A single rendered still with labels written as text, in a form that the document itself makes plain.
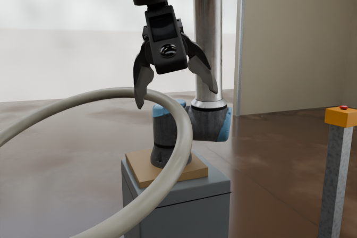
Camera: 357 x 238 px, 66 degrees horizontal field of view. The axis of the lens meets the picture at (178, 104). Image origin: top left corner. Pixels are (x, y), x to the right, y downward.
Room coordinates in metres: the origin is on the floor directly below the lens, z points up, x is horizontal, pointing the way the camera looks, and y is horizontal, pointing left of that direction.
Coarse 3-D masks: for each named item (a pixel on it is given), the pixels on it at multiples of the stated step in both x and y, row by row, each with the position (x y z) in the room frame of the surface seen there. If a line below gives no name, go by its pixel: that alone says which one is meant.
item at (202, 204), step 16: (128, 176) 1.13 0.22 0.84; (208, 176) 1.11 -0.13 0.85; (224, 176) 1.11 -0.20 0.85; (128, 192) 1.14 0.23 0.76; (176, 192) 1.00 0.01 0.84; (192, 192) 1.02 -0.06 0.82; (208, 192) 1.05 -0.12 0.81; (224, 192) 1.08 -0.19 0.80; (160, 208) 0.97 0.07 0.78; (176, 208) 1.00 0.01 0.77; (192, 208) 1.02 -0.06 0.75; (208, 208) 1.05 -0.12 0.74; (224, 208) 1.08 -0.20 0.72; (144, 224) 0.95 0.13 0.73; (160, 224) 0.97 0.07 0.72; (176, 224) 1.00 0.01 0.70; (192, 224) 1.02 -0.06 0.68; (208, 224) 1.05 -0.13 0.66; (224, 224) 1.08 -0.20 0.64
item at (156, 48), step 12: (144, 12) 0.45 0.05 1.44; (156, 12) 0.44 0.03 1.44; (168, 12) 0.44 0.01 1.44; (156, 24) 0.43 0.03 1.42; (168, 24) 0.42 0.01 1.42; (156, 36) 0.41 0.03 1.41; (168, 36) 0.41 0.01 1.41; (180, 36) 0.41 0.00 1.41; (156, 48) 0.40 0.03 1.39; (168, 48) 0.38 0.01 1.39; (180, 48) 0.39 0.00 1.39; (156, 60) 0.38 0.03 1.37; (168, 60) 0.38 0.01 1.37; (180, 60) 0.38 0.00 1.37; (156, 72) 0.39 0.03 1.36; (168, 72) 0.39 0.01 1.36
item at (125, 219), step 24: (72, 96) 0.74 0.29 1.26; (96, 96) 0.74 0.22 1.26; (120, 96) 0.73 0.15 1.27; (144, 96) 0.69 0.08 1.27; (168, 96) 0.64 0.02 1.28; (24, 120) 0.67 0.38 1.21; (0, 144) 0.61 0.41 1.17; (168, 168) 0.42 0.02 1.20; (144, 192) 0.38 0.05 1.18; (168, 192) 0.39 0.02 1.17; (120, 216) 0.35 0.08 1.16; (144, 216) 0.36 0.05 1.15
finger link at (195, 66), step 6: (192, 60) 0.48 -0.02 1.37; (198, 60) 0.48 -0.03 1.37; (192, 66) 0.48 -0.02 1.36; (198, 66) 0.48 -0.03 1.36; (204, 66) 0.48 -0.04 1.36; (192, 72) 0.49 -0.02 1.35; (198, 72) 0.49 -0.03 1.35; (204, 72) 0.49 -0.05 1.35; (210, 72) 0.49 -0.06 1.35; (204, 78) 0.49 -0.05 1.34; (210, 78) 0.49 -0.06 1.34; (210, 84) 0.50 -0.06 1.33; (216, 84) 0.51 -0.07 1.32; (210, 90) 0.50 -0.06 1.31; (216, 90) 0.51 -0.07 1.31
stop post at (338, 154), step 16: (336, 112) 1.39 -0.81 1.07; (352, 112) 1.36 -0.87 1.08; (336, 128) 1.40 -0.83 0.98; (352, 128) 1.40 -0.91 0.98; (336, 144) 1.39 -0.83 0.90; (336, 160) 1.38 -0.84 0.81; (336, 176) 1.37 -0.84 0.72; (336, 192) 1.37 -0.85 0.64; (336, 208) 1.37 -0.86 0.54; (320, 224) 1.43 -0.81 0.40; (336, 224) 1.38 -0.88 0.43
